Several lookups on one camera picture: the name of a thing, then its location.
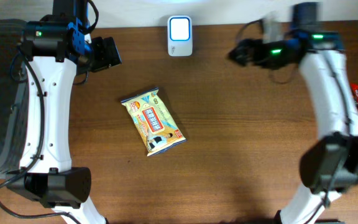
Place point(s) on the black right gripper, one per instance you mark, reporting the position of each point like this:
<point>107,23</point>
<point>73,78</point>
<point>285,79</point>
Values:
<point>247,51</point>

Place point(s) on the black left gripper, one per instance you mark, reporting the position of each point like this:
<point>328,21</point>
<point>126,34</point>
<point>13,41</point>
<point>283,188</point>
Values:
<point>111,53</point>

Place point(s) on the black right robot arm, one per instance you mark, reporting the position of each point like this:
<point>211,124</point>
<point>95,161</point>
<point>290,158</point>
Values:
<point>330,167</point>

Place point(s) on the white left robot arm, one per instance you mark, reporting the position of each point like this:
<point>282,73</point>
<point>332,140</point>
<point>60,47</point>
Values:
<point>55,50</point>

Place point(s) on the white barcode scanner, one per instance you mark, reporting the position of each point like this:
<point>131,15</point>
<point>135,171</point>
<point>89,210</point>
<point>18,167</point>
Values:
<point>180,36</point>

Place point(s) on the grey plastic basket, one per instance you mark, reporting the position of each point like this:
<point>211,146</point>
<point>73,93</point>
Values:
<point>13,99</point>

